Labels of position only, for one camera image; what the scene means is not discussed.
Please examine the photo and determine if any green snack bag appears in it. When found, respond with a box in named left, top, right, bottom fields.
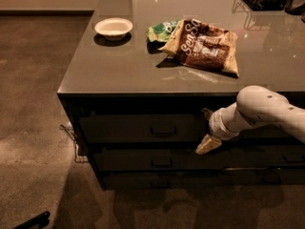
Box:
left=147, top=20, right=178, bottom=42

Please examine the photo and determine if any wire rack beside cabinet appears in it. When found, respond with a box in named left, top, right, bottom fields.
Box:
left=59, top=123, right=88, bottom=164

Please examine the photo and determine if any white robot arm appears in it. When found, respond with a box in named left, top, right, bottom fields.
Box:
left=196, top=85, right=305, bottom=155

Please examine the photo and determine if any dark object top right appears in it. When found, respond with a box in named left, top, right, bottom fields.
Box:
left=285, top=0, right=305, bottom=15

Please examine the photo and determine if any black object on floor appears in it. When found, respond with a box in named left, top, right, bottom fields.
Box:
left=13, top=211, right=51, bottom=229

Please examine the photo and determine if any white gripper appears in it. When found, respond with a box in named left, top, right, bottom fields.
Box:
left=195, top=108, right=238, bottom=155

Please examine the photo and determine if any dark counter cabinet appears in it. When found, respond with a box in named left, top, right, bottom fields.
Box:
left=58, top=0, right=305, bottom=189

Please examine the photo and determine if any brown chip bag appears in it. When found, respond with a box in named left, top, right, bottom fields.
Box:
left=160, top=19, right=239, bottom=75

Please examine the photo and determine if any white paper bowl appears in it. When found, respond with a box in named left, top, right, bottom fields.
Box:
left=94, top=17, right=133, bottom=41

